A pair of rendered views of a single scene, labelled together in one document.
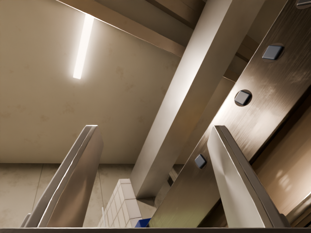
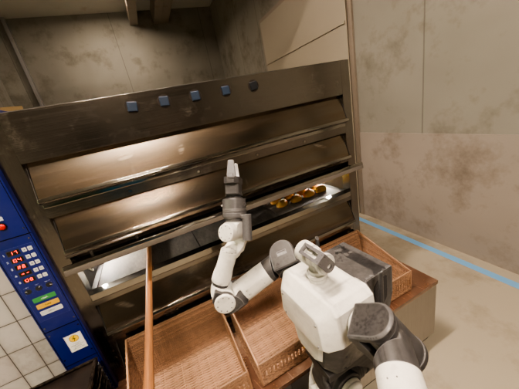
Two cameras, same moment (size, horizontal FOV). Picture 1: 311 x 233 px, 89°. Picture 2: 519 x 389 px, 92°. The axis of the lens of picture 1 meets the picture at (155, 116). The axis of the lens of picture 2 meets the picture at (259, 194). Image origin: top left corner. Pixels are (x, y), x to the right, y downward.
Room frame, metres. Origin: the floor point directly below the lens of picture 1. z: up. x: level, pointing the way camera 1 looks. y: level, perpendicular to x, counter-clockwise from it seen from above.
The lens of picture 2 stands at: (-0.53, 0.73, 1.92)
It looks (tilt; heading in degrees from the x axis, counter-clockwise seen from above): 19 degrees down; 306
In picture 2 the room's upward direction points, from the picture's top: 12 degrees counter-clockwise
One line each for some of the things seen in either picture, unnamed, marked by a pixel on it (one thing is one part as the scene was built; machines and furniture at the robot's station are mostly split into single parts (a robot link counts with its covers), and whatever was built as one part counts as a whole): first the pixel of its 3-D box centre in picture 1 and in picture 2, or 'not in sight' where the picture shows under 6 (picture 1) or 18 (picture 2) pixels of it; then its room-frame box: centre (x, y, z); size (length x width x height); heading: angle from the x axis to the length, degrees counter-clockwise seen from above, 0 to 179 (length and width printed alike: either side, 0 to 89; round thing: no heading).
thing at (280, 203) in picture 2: not in sight; (285, 188); (0.50, -1.10, 1.21); 0.61 x 0.48 x 0.06; 148
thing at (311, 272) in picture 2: not in sight; (313, 259); (-0.26, 0.14, 1.47); 0.10 x 0.07 x 0.09; 150
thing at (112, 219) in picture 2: not in sight; (232, 180); (0.44, -0.38, 1.54); 1.79 x 0.11 x 0.19; 58
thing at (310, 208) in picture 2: not in sight; (244, 234); (0.46, -0.39, 1.16); 1.80 x 0.06 x 0.04; 58
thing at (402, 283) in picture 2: not in sight; (353, 271); (-0.12, -0.76, 0.72); 0.56 x 0.49 x 0.28; 56
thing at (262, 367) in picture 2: not in sight; (280, 312); (0.20, -0.25, 0.72); 0.56 x 0.49 x 0.28; 58
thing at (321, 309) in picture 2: not in sight; (336, 303); (-0.29, 0.09, 1.26); 0.34 x 0.30 x 0.36; 150
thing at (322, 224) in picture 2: not in sight; (249, 254); (0.44, -0.38, 1.02); 1.79 x 0.11 x 0.19; 58
